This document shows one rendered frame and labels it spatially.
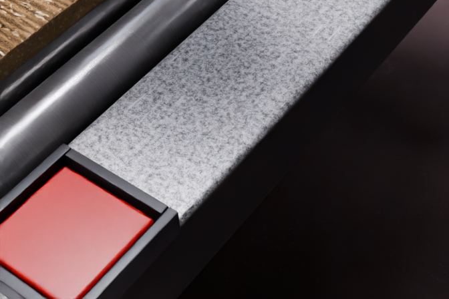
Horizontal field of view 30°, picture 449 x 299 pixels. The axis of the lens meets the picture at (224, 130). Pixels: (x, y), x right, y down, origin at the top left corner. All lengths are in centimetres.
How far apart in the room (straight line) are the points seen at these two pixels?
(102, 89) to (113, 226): 11
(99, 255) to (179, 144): 9
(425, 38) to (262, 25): 139
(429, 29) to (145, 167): 152
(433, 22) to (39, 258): 160
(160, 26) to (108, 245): 17
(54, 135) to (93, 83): 4
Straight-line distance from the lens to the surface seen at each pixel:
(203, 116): 46
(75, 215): 41
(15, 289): 39
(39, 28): 50
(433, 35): 190
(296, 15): 52
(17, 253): 40
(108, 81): 49
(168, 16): 52
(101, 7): 54
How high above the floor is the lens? 125
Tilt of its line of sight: 48 degrees down
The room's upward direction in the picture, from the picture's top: 3 degrees counter-clockwise
